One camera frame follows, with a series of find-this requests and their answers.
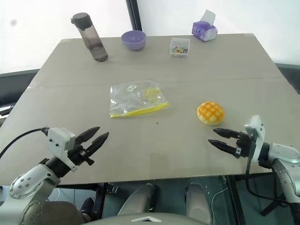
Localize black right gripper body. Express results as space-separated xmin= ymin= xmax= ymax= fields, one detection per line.
xmin=233 ymin=131 xmax=255 ymax=160

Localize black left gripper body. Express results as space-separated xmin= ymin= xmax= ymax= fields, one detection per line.
xmin=67 ymin=137 xmax=95 ymax=166

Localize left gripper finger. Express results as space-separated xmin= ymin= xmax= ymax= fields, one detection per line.
xmin=83 ymin=132 xmax=110 ymax=158
xmin=75 ymin=127 xmax=101 ymax=144

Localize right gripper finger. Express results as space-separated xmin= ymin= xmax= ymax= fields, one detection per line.
xmin=208 ymin=139 xmax=238 ymax=156
xmin=212 ymin=127 xmax=240 ymax=139

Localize yellow pineapple bun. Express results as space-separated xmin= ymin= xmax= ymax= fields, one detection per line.
xmin=196 ymin=101 xmax=226 ymax=126

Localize clear yellow-zip plastic bag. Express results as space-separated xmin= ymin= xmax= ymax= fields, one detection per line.
xmin=109 ymin=80 xmax=170 ymax=119

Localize black shoe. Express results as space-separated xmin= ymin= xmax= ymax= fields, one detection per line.
xmin=80 ymin=197 xmax=96 ymax=222

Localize grey robot right leg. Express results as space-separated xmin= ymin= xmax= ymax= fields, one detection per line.
xmin=184 ymin=182 xmax=212 ymax=219

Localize grey robot leg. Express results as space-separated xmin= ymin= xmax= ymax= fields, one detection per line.
xmin=184 ymin=182 xmax=212 ymax=219
xmin=117 ymin=183 xmax=157 ymax=217

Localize brown trouser leg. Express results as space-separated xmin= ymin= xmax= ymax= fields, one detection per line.
xmin=42 ymin=200 xmax=83 ymax=225

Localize grey robot left leg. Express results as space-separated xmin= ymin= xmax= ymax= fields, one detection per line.
xmin=117 ymin=183 xmax=157 ymax=217

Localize grey robot torso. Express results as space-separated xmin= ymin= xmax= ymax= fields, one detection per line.
xmin=87 ymin=211 xmax=213 ymax=225

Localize colourful small pieces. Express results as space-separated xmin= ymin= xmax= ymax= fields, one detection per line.
xmin=172 ymin=46 xmax=189 ymax=55

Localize smoky grey water bottle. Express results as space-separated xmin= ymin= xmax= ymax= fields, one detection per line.
xmin=71 ymin=12 xmax=109 ymax=63

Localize clear square plastic box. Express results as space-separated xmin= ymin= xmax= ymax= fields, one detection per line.
xmin=168 ymin=37 xmax=191 ymax=59

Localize purple bowl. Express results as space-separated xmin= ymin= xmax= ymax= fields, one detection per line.
xmin=120 ymin=30 xmax=147 ymax=52

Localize purple tissue pack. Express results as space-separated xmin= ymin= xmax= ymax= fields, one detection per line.
xmin=191 ymin=9 xmax=218 ymax=43

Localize dark window pillar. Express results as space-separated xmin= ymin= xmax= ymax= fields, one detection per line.
xmin=125 ymin=0 xmax=144 ymax=31

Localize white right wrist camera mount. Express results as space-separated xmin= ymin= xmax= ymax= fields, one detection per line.
xmin=243 ymin=114 xmax=267 ymax=165

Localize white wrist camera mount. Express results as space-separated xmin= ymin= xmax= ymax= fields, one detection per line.
xmin=243 ymin=114 xmax=267 ymax=165
xmin=45 ymin=127 xmax=78 ymax=171

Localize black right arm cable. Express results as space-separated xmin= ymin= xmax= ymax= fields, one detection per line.
xmin=244 ymin=138 xmax=300 ymax=205

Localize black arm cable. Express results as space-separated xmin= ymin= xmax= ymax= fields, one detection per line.
xmin=244 ymin=138 xmax=300 ymax=205
xmin=0 ymin=127 xmax=50 ymax=159

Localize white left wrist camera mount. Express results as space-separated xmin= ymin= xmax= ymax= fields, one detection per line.
xmin=45 ymin=127 xmax=78 ymax=171

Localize white floor cable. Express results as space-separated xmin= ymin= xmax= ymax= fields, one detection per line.
xmin=210 ymin=188 xmax=232 ymax=210

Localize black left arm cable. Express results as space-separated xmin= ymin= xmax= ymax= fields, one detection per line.
xmin=0 ymin=127 xmax=50 ymax=159

